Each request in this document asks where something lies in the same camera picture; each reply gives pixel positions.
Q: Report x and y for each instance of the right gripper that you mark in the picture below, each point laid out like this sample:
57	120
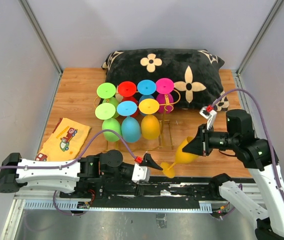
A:
200	145

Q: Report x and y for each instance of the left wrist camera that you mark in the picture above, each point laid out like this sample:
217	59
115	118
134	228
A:
140	174

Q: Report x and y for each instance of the green wine glass front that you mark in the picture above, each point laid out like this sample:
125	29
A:
110	130

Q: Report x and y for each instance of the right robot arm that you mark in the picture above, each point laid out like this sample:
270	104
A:
258	156

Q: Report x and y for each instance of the yellow wine glass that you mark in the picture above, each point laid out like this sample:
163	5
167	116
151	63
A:
150	126
181	158

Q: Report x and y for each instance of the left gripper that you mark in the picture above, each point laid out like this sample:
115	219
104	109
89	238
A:
150	162

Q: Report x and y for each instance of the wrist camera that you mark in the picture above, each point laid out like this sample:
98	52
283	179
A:
140	174
209	114

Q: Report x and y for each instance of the yellow truck print cloth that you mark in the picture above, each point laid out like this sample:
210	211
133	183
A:
65	142

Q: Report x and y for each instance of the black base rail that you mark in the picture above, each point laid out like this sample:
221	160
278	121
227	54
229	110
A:
160	194

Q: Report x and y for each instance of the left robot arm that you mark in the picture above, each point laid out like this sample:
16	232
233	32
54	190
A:
88	174

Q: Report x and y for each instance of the magenta wine glass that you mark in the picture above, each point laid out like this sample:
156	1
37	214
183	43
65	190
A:
164	86

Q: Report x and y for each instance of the black floral pillow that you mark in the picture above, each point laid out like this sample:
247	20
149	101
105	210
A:
195	73

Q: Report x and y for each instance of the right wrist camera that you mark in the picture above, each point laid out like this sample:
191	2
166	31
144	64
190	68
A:
209	114

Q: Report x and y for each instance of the green wine glass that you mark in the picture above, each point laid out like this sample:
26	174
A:
106	92
110	130

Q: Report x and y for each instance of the blue wine glass back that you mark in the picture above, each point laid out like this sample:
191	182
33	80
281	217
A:
146	88

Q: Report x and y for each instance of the green wine glass back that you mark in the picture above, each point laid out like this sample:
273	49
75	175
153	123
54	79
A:
106	92

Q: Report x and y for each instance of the blue wine glass front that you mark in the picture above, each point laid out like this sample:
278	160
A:
130	127

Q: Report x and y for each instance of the red wine glass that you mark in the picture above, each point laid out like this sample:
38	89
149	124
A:
127	89

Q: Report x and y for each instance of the blue wine glass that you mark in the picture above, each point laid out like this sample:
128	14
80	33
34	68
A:
130	127
146	88

